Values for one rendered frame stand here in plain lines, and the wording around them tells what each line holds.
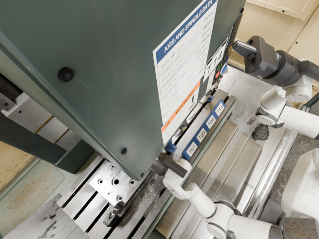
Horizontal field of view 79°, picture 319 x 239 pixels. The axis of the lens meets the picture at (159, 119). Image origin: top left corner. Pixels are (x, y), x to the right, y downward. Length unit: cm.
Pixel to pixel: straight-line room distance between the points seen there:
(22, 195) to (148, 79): 169
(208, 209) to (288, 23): 105
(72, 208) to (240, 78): 143
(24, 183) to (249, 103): 181
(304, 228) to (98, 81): 74
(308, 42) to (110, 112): 127
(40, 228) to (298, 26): 191
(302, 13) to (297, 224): 97
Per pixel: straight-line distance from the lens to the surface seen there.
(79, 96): 18
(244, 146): 151
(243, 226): 86
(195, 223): 133
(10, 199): 192
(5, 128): 109
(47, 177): 179
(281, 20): 136
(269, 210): 205
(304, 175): 87
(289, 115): 96
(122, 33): 19
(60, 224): 157
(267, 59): 61
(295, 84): 71
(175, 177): 78
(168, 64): 29
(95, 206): 124
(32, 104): 101
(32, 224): 162
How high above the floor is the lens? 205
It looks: 62 degrees down
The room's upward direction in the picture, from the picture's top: 10 degrees counter-clockwise
